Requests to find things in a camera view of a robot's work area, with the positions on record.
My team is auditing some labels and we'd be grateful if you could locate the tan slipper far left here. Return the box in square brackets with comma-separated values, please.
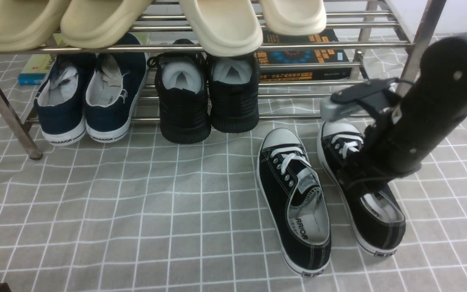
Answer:
[0, 0, 71, 52]

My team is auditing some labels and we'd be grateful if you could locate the black knit sneaker right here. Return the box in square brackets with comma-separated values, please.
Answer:
[206, 54, 261, 133]

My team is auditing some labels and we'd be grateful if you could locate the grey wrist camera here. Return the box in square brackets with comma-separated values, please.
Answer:
[320, 78, 398, 122]

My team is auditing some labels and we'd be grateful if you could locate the black canvas sneaker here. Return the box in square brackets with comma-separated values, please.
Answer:
[256, 128, 332, 277]
[317, 122, 406, 257]

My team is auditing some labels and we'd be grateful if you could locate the black knit sneaker left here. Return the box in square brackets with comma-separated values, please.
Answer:
[148, 52, 212, 144]

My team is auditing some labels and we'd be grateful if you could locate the grey grid floor mat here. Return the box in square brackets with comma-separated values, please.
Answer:
[0, 30, 467, 292]

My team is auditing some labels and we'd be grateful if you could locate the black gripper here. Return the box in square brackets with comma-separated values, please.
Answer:
[337, 99, 400, 199]

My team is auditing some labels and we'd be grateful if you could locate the yellow blue book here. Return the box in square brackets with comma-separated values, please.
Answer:
[18, 32, 150, 86]

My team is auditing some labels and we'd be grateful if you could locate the navy sneaker left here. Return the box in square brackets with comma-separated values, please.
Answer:
[34, 53, 96, 146]

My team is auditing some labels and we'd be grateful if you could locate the black knit sneaker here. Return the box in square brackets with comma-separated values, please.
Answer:
[148, 52, 212, 144]
[206, 54, 261, 133]

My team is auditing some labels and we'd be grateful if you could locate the dark book orange text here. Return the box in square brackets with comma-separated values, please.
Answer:
[254, 28, 354, 82]

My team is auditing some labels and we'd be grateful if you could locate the navy sneaker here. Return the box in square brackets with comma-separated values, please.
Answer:
[84, 52, 149, 144]
[34, 53, 96, 146]

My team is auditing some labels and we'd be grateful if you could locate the tan slipper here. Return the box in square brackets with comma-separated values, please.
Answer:
[60, 0, 152, 49]
[0, 0, 71, 52]

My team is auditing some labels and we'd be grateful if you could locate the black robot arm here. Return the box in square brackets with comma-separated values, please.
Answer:
[330, 33, 467, 201]

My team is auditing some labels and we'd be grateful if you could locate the cream slipper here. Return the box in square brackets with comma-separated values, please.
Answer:
[259, 0, 327, 36]
[179, 0, 263, 57]

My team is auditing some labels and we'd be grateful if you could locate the metal shoe rack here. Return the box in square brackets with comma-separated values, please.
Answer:
[0, 0, 447, 160]

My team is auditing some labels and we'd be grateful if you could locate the navy sneaker right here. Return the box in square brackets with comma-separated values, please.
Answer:
[84, 52, 149, 144]

